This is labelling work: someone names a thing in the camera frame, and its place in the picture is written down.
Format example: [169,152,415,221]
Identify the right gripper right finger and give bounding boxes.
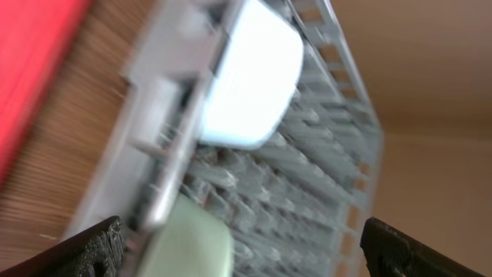
[360,217,484,277]

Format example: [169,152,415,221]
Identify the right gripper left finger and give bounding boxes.
[1,215,124,277]

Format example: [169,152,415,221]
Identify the green small bowl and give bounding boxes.
[138,195,234,277]

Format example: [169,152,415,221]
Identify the light blue bowl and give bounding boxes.
[198,0,304,150]

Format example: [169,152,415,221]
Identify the grey dishwasher rack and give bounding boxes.
[66,1,382,276]

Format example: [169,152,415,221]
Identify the red serving tray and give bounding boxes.
[1,0,91,180]

